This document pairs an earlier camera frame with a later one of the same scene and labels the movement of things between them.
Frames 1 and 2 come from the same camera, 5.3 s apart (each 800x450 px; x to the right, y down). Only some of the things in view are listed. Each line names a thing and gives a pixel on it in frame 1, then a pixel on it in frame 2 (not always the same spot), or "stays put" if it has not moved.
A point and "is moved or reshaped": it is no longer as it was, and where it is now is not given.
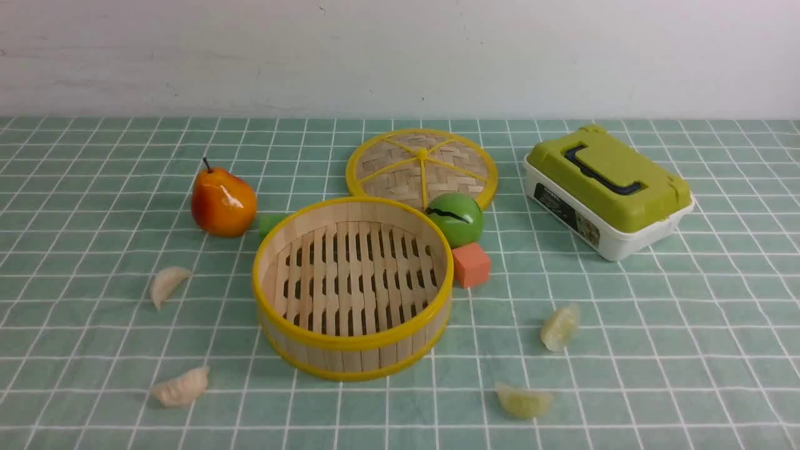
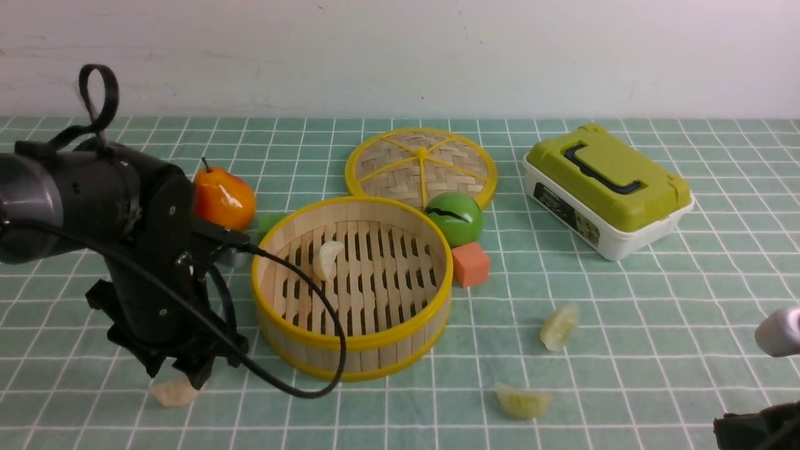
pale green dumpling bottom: [522, 404] stays put
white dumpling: [164, 282] is moved or reshaped
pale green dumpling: [559, 328] stays put
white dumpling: [182, 388] stays put
